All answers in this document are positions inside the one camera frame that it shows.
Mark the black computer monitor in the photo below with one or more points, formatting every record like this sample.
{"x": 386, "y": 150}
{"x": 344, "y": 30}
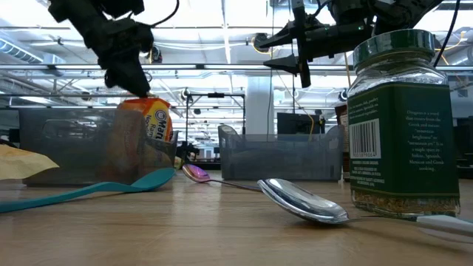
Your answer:
{"x": 295, "y": 123}

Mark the wide grey translucent bin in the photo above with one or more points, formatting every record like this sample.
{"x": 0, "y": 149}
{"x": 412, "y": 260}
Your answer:
{"x": 281, "y": 159}

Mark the orange ramen packet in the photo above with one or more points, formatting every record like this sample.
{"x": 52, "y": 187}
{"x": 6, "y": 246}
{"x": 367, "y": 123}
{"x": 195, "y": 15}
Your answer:
{"x": 155, "y": 118}

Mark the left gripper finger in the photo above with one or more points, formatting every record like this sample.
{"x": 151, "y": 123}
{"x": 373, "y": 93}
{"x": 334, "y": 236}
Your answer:
{"x": 125, "y": 79}

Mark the purple iridescent spoon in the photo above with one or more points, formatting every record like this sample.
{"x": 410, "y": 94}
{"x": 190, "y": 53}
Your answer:
{"x": 196, "y": 173}

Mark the teal plastic spoon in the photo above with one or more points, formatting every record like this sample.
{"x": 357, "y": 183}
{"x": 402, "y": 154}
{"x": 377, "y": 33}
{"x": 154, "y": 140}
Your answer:
{"x": 155, "y": 181}

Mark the long grey translucent bin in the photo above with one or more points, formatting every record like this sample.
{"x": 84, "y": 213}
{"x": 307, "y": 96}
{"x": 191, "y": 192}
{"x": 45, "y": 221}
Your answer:
{"x": 55, "y": 155}

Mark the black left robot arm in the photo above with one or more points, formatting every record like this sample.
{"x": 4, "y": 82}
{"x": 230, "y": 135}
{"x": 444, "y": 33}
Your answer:
{"x": 74, "y": 14}

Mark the green lid oregano jar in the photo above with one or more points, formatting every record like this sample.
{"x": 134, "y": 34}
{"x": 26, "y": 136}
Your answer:
{"x": 403, "y": 140}

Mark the black stand frame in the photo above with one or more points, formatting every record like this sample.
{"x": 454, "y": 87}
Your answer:
{"x": 216, "y": 95}

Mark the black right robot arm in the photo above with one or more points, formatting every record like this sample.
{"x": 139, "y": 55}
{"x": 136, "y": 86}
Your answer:
{"x": 399, "y": 13}

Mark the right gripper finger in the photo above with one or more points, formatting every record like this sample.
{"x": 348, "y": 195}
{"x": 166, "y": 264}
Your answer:
{"x": 282, "y": 37}
{"x": 288, "y": 64}

